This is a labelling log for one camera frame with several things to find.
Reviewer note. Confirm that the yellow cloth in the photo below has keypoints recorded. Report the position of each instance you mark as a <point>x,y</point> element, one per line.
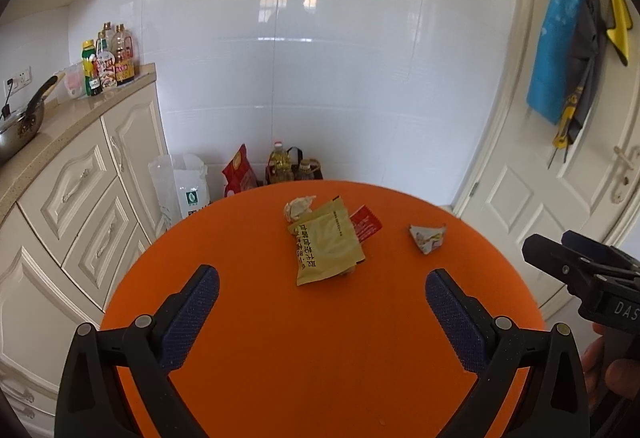
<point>620,23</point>

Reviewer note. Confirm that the red label sauce bottle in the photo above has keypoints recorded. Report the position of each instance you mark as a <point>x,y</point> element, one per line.
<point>106,68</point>

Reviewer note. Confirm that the red printed bag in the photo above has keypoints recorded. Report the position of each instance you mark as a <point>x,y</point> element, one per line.
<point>239,173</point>

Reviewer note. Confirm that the beige stone countertop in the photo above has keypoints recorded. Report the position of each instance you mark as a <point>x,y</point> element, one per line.
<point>75,118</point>

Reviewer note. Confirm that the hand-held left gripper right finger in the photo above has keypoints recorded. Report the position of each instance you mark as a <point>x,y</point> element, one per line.
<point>457,318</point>

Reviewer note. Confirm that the metal wok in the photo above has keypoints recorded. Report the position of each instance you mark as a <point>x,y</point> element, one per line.
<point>15,133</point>

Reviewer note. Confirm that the crumpled white paper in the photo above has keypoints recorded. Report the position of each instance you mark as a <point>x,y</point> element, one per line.
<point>299,207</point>

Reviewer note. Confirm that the red sachet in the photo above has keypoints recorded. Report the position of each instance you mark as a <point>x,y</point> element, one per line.
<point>367,223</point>

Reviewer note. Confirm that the dark sauce bottle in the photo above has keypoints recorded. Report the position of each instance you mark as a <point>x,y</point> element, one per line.
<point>124,60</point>

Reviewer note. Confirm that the white bag green logo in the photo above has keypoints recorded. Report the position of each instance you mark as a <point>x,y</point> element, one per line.
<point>187,188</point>

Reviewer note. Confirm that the yellow snack packet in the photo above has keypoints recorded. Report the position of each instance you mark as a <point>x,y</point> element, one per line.
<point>325,248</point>

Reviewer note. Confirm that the green yellow bottle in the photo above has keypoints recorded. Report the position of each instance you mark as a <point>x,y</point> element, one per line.
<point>91,73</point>

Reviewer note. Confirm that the orange round table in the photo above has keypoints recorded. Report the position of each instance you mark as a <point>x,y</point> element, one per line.
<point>300,348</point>

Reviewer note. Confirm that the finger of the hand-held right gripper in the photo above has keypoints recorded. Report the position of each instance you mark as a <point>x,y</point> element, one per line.
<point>550,255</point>
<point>595,248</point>

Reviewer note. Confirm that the blue apron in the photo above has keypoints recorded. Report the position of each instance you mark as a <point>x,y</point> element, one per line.
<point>552,58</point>

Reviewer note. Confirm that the cream floor cabinet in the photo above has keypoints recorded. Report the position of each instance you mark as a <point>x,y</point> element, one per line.
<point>75,198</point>

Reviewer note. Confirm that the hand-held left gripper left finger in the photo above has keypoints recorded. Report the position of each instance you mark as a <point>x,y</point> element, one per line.
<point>192,318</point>

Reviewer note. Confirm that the yellow cooking oil bottle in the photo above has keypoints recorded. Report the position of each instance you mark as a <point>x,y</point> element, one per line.
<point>280,165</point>

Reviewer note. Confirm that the pink measuring cup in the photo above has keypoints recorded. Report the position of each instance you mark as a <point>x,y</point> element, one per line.
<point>74,83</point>

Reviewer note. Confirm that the person's right hand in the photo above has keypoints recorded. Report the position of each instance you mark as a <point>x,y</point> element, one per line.
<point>625,378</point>

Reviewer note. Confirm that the crumpled printed wrapper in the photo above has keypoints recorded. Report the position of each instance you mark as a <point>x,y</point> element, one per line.
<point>427,238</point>

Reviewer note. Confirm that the grey apron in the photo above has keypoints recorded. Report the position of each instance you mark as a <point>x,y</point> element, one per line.
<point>587,53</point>

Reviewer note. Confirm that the white panelled door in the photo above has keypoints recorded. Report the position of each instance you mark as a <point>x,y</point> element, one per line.
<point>520,218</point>

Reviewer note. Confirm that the white wall socket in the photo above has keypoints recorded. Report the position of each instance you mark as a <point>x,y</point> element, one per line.
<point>19,78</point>

